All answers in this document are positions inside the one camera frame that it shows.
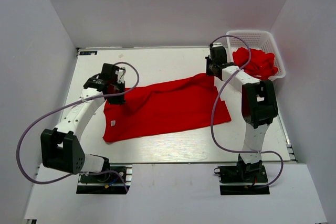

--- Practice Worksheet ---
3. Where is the red t shirt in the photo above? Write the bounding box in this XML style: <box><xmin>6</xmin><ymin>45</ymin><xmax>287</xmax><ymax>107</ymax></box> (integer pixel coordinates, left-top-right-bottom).
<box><xmin>103</xmin><ymin>73</ymin><xmax>231</xmax><ymax>143</ymax></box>

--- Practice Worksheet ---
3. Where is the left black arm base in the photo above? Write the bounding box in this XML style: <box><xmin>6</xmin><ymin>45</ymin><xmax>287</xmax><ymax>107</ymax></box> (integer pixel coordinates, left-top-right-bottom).
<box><xmin>76</xmin><ymin>164</ymin><xmax>132</xmax><ymax>195</ymax></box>

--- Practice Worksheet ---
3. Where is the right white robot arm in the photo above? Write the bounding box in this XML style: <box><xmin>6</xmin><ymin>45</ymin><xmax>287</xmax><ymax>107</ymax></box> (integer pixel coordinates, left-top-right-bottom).
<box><xmin>206</xmin><ymin>45</ymin><xmax>278</xmax><ymax>182</ymax></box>

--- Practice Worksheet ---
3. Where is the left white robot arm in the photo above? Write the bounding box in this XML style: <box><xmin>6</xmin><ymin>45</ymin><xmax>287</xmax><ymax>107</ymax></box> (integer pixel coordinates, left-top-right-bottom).
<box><xmin>40</xmin><ymin>63</ymin><xmax>125</xmax><ymax>182</ymax></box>

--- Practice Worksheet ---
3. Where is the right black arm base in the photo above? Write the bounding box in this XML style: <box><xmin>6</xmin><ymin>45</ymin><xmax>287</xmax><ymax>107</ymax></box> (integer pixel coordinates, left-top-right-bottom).
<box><xmin>213</xmin><ymin>165</ymin><xmax>270</xmax><ymax>196</ymax></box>

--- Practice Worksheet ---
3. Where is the red t shirts pile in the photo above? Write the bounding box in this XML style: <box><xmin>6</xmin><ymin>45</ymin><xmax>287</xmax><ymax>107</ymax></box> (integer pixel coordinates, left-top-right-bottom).
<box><xmin>233</xmin><ymin>47</ymin><xmax>278</xmax><ymax>80</ymax></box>

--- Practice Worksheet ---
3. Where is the black table label sticker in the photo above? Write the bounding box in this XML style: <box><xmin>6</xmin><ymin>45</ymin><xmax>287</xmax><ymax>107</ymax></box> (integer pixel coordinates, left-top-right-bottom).
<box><xmin>79</xmin><ymin>50</ymin><xmax>98</xmax><ymax>56</ymax></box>

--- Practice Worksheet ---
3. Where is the white plastic basket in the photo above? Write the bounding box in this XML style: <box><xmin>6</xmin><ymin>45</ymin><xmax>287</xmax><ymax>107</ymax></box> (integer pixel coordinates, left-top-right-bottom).
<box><xmin>226</xmin><ymin>30</ymin><xmax>286</xmax><ymax>81</ymax></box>

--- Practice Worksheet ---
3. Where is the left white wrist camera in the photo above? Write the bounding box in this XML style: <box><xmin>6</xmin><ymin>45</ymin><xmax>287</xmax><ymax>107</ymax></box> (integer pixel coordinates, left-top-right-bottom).
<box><xmin>117</xmin><ymin>67</ymin><xmax>126</xmax><ymax>83</ymax></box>

